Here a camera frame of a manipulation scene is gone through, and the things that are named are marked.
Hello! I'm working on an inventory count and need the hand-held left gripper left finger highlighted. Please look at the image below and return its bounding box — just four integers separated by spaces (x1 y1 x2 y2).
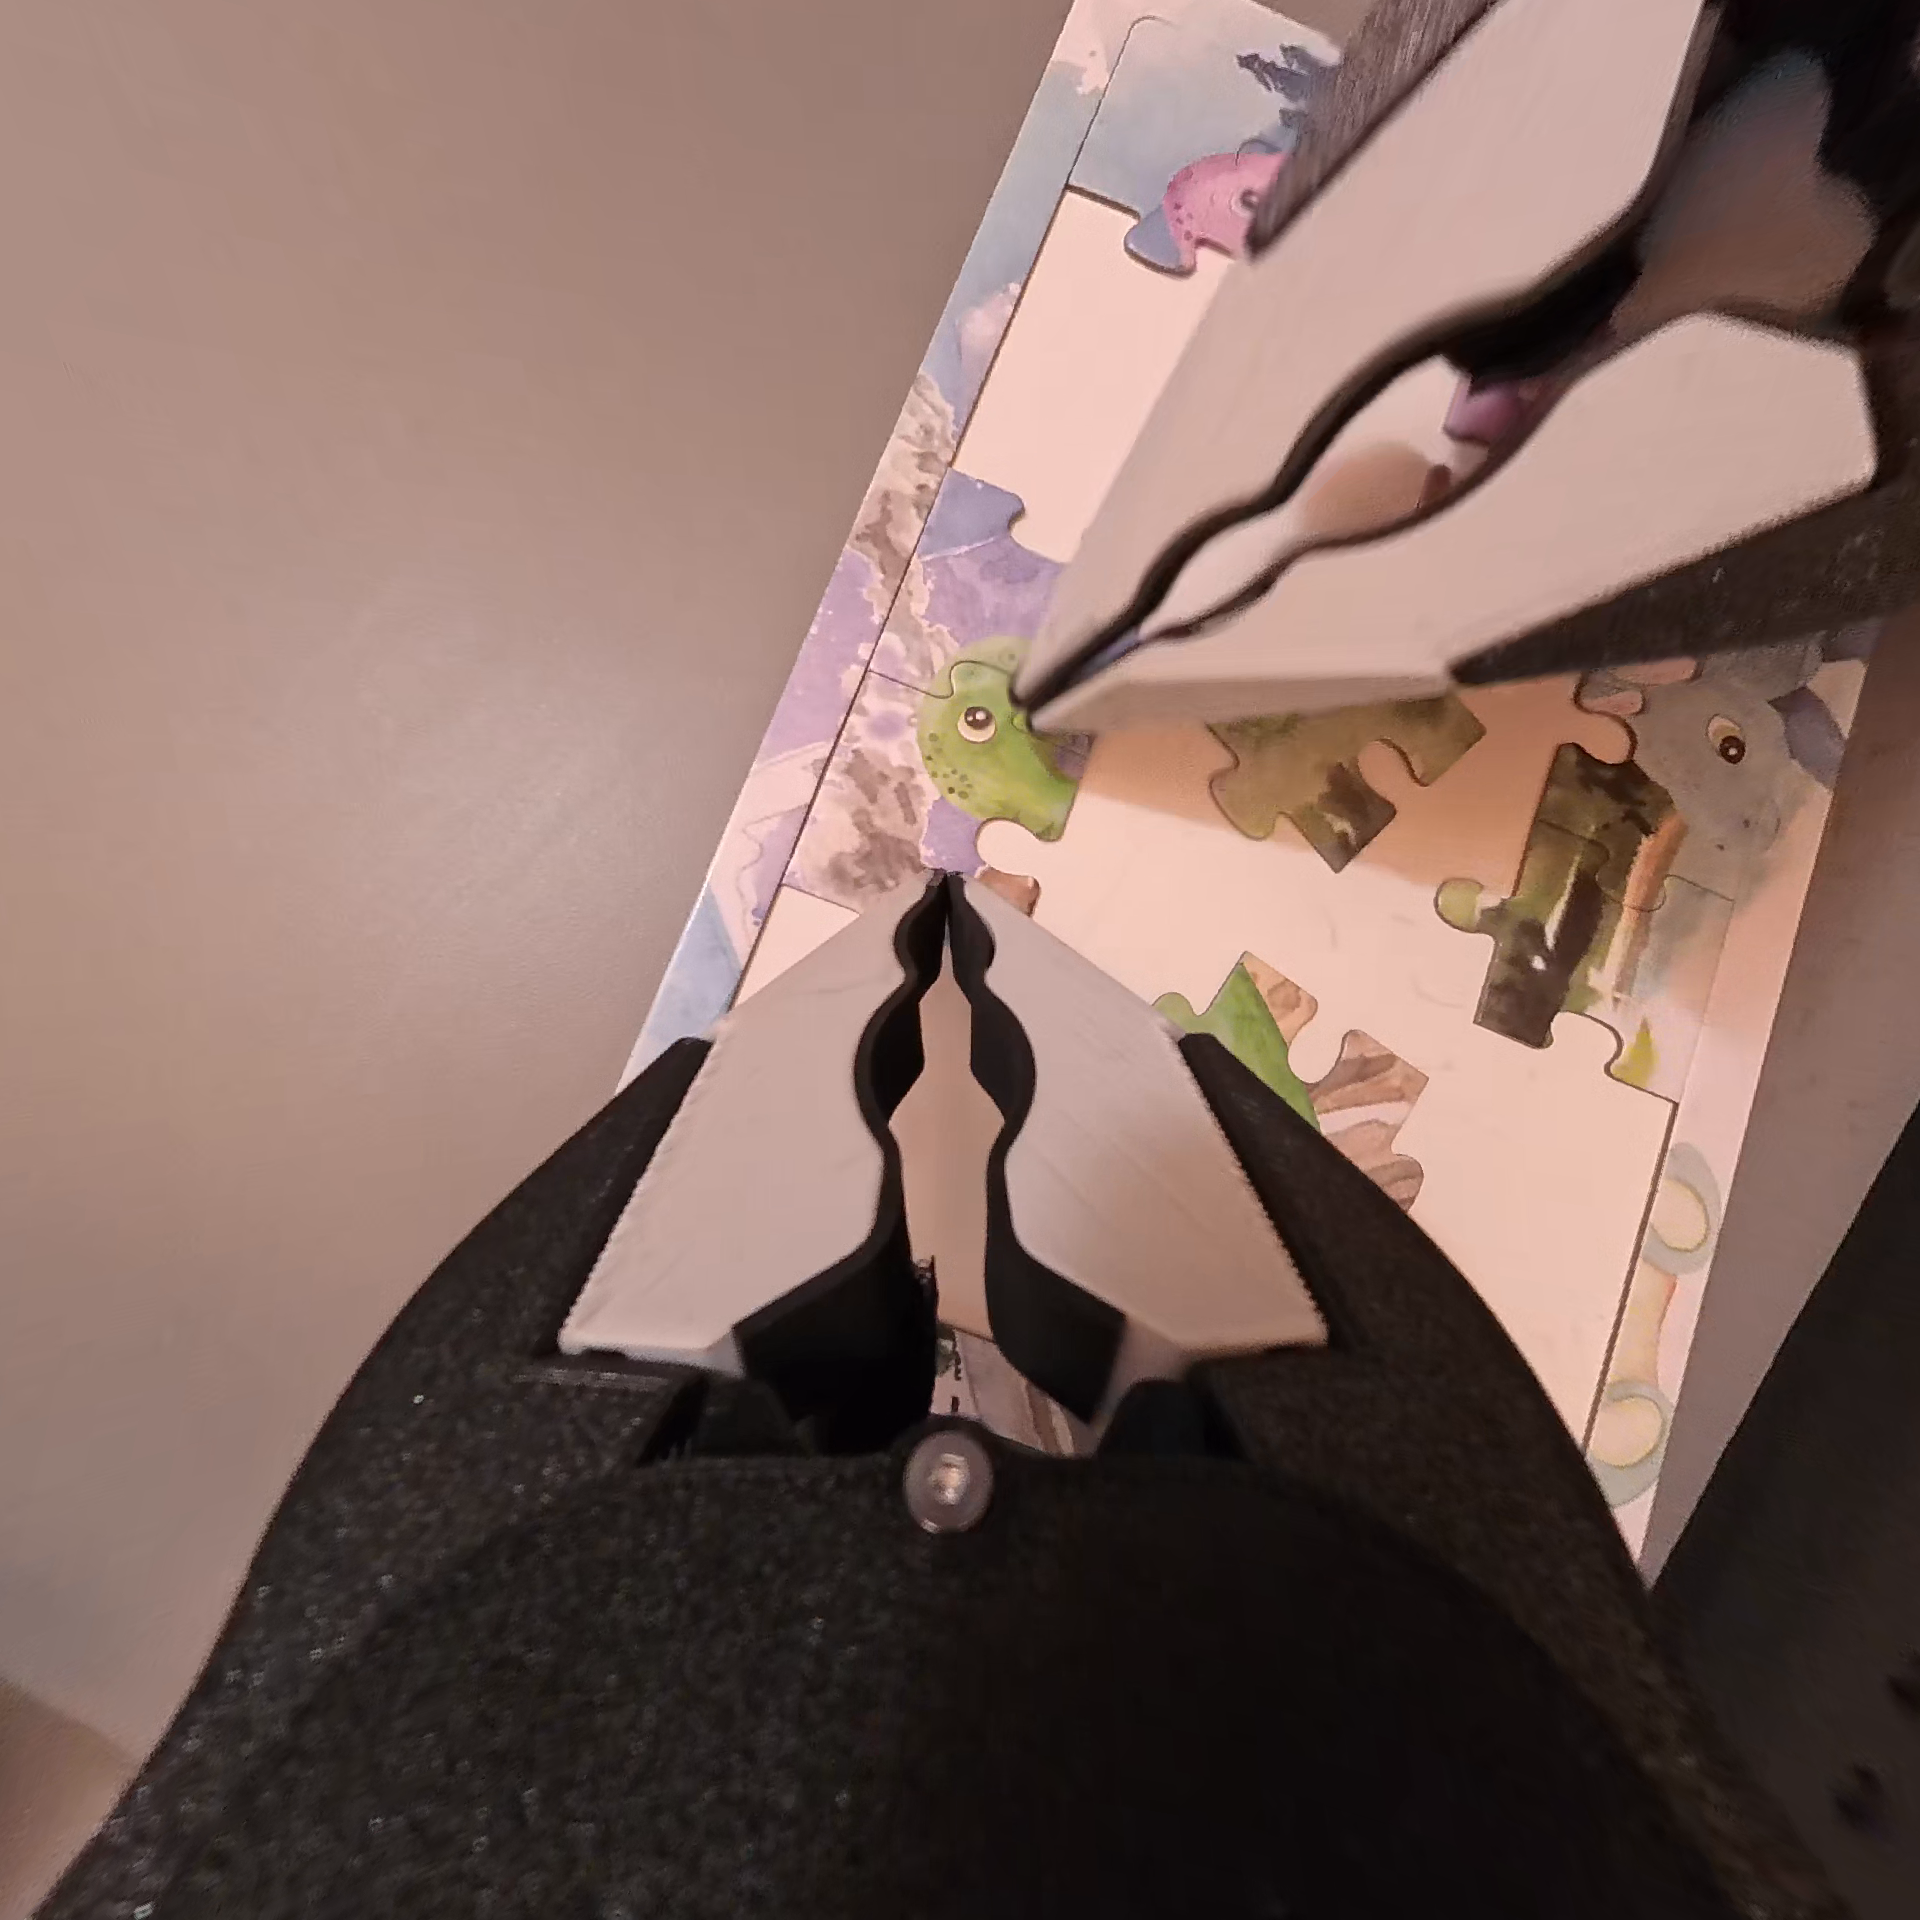
558 874 954 1382

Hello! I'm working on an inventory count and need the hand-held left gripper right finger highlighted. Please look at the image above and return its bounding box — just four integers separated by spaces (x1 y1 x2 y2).
949 874 1331 1461

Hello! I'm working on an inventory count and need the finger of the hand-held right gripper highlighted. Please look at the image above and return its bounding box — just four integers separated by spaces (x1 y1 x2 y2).
1020 0 1730 711
1020 315 1888 741

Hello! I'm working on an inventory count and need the green and brown puzzle piece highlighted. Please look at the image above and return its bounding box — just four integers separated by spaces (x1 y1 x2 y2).
1152 956 1429 1214

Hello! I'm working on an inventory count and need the dinosaur puzzle tray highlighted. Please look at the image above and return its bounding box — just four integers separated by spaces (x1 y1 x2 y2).
617 0 1878 1579

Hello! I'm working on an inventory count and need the green dinosaur head puzzle piece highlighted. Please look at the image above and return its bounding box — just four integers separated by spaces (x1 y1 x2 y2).
792 469 1090 911

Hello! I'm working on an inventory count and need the grey desk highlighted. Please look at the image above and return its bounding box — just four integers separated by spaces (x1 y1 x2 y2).
0 0 1920 1772

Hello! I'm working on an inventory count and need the pink dinosaur head puzzle piece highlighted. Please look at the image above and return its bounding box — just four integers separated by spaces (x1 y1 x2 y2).
1072 14 1300 281

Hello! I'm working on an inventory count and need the group of assembled puzzle pieces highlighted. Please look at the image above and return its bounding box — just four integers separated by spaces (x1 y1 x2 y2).
1432 360 1869 1090

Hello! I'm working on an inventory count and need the green grass puzzle piece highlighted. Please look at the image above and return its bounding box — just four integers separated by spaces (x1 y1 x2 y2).
1203 694 1490 876

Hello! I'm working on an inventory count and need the black dimpled surface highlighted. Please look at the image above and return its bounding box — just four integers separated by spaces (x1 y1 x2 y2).
1645 1111 1920 1920

